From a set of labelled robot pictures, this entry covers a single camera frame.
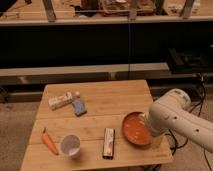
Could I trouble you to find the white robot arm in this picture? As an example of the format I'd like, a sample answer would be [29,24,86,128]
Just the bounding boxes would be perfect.
[144,88,213,154]

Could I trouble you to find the blue sponge block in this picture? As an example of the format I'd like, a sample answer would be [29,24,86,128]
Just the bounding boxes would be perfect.
[72,98,87,116]

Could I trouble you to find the orange plate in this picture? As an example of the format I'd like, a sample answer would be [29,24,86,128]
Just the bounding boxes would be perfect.
[122,112,152,146]

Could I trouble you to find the white paper cup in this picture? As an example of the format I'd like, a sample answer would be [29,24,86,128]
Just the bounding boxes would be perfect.
[60,134,80,159]

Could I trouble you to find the black box on shelf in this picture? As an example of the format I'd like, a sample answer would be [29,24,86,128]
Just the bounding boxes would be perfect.
[167,48,213,74]

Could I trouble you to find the orange toy carrot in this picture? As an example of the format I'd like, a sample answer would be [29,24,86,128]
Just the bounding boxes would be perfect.
[41,129,59,155]

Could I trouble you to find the black floor cables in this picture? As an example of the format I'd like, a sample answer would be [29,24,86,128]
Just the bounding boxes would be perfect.
[166,74,213,171]

